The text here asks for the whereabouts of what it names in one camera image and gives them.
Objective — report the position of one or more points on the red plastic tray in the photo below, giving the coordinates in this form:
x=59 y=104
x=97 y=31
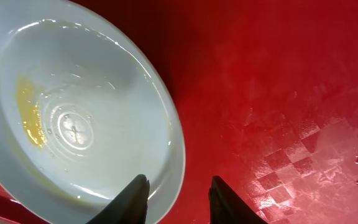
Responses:
x=267 y=96

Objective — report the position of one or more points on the light blue plate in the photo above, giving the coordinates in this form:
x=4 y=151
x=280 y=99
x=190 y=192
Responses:
x=82 y=112

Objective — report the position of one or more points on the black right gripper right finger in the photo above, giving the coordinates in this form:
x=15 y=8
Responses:
x=226 y=207

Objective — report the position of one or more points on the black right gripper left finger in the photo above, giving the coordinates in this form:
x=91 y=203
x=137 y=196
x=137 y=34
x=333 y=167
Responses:
x=129 y=206

